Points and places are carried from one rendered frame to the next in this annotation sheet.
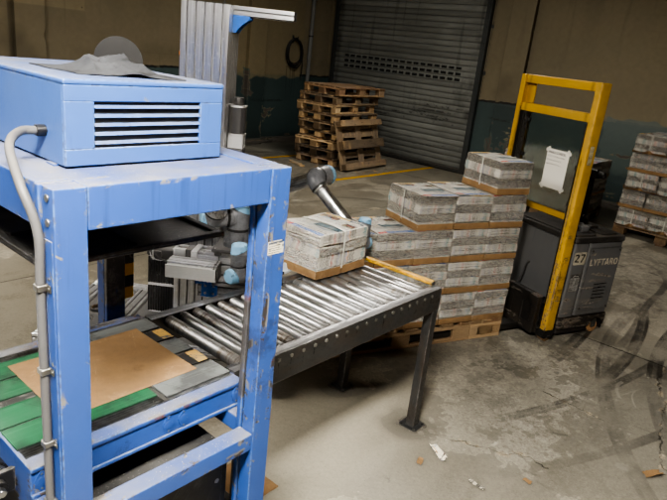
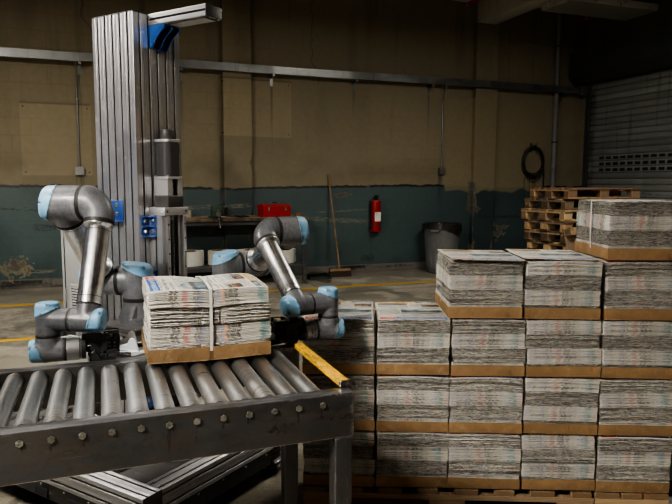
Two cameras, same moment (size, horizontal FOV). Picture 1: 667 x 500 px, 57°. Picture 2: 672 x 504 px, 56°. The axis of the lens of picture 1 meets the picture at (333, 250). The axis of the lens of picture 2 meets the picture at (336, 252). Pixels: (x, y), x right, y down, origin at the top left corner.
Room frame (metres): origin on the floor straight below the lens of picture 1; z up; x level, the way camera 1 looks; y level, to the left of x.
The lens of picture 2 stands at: (1.42, -1.34, 1.35)
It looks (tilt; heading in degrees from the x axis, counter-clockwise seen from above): 6 degrees down; 30
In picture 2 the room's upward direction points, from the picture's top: straight up
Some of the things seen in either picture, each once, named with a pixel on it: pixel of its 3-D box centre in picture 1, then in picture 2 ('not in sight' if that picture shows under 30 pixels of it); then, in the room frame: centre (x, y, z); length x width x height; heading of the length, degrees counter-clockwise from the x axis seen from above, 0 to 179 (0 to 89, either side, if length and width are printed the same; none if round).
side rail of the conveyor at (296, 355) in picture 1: (352, 332); (85, 446); (2.36, -0.12, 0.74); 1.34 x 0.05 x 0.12; 141
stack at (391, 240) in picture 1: (393, 281); (442, 406); (3.89, -0.43, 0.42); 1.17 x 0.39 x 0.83; 118
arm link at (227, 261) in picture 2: not in sight; (226, 265); (3.61, 0.50, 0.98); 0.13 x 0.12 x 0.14; 151
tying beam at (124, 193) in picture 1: (92, 158); not in sight; (1.73, 0.72, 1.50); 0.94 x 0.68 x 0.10; 51
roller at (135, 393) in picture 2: (329, 299); (135, 392); (2.61, -0.01, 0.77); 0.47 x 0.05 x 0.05; 51
